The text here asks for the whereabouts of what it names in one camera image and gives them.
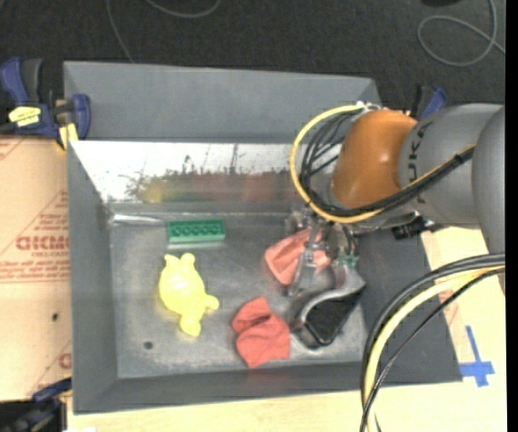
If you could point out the red cloth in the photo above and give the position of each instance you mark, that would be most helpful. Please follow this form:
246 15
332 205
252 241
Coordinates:
260 335

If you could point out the grey metal bin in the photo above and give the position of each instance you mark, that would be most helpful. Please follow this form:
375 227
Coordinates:
222 106

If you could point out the black cylinder on white bracket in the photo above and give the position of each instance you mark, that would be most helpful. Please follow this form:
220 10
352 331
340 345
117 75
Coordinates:
409 230

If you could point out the dark green flat block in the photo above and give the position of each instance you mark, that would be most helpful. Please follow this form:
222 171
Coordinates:
195 231

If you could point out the brown cardboard board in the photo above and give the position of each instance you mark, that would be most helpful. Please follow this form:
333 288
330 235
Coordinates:
24 223

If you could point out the pink cloth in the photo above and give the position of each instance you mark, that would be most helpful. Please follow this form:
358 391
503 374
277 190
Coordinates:
281 254

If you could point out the yellow toy animal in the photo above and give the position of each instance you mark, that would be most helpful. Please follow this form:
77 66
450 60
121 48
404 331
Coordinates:
182 288

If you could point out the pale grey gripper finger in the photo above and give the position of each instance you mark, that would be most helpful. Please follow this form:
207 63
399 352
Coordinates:
302 263
315 264

